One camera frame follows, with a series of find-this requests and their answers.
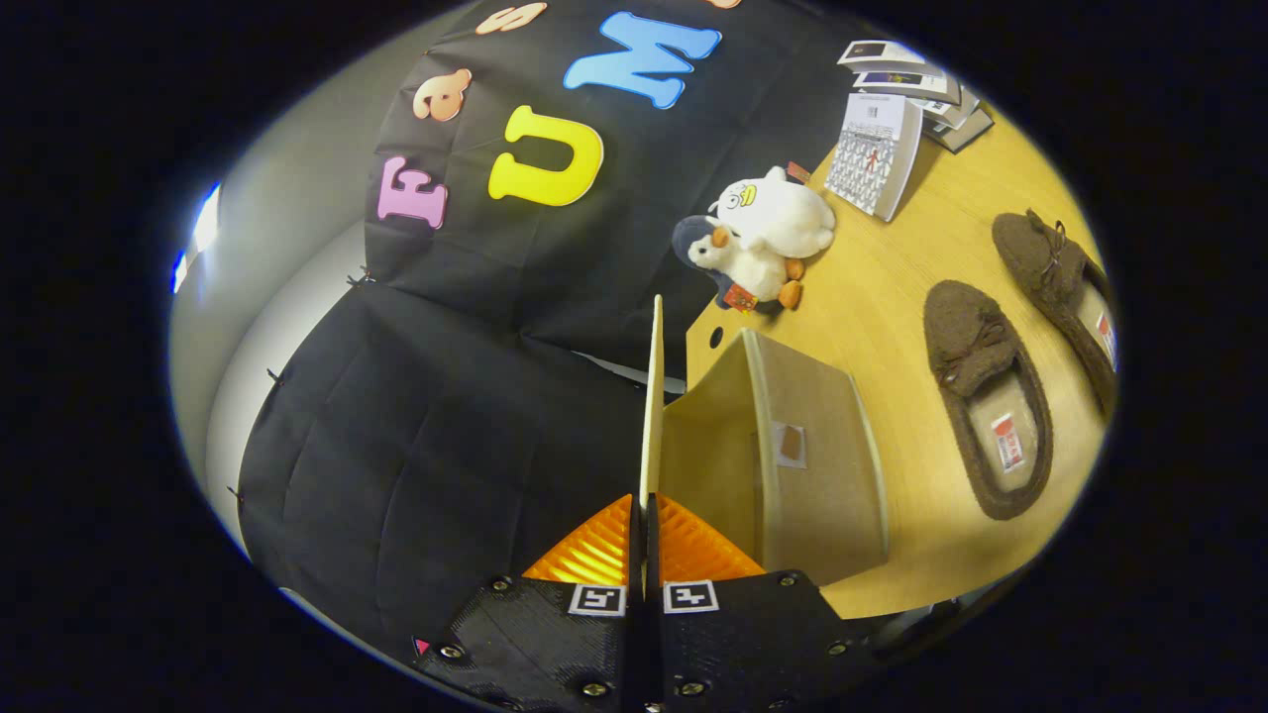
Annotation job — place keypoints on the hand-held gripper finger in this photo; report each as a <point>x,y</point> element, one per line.
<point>656,594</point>
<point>634,594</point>

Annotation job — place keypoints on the beige fabric storage box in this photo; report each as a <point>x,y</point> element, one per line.
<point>822,485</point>

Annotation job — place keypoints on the brown fuzzy shoe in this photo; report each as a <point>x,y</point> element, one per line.
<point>976,347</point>
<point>1040,257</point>

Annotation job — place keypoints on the grey white plush penguin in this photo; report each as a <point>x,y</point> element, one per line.
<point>748,267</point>

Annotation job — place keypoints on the white plush duck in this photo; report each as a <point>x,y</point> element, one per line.
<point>783,213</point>

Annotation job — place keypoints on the patterned cover book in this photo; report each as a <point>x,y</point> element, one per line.
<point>872,149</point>

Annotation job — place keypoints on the grey book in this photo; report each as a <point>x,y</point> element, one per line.
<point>966,131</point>

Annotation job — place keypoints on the large ceiling light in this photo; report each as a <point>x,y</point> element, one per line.
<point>206,223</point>

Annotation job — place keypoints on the white book blue cover picture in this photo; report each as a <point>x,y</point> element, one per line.
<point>906,84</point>

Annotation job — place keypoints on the thin white book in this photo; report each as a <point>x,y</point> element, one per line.
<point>959,107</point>

